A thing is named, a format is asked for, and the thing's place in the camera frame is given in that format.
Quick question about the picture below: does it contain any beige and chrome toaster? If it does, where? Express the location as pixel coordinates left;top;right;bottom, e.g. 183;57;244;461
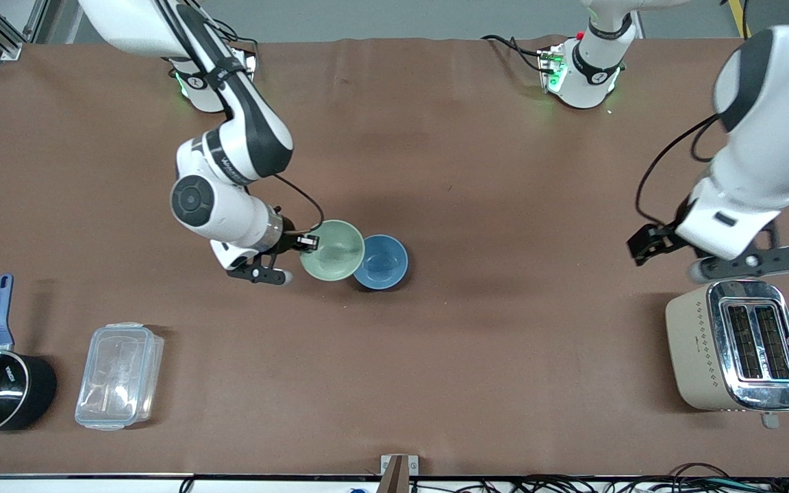
665;279;789;430

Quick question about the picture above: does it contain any brown table cover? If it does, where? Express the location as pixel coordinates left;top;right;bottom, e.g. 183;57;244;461
0;34;789;479

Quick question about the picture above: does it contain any clear plastic food container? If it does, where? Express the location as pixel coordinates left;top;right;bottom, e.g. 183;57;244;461
75;322;165;432

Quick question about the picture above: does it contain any black right arm base cable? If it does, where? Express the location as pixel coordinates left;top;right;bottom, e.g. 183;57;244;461
213;19;260;57

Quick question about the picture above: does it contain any black left arm gripper cable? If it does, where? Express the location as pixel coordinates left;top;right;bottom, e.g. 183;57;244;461
636;113;721;228

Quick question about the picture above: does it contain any black left arm base cable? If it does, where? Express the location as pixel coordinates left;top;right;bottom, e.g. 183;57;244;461
481;34;547;73

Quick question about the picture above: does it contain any black saucepan with blue handle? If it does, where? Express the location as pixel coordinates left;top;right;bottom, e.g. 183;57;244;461
0;273;58;437

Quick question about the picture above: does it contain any green bowl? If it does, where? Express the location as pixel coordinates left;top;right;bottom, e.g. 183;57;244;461
299;219;366;282

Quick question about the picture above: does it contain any black right arm gripper cable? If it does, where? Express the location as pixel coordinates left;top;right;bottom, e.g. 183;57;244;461
273;174;325;235

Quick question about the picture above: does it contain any black arm base cable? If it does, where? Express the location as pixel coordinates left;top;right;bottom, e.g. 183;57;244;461
213;19;260;57
481;34;547;73

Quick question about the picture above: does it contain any blue bowl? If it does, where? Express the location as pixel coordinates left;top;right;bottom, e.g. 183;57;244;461
353;234;410;292

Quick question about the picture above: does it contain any metal bracket with brown post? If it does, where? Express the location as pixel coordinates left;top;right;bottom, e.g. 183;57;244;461
380;454;420;493

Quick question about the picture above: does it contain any black arm gripper cable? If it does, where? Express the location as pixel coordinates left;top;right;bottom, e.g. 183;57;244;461
636;113;721;228
273;174;325;235

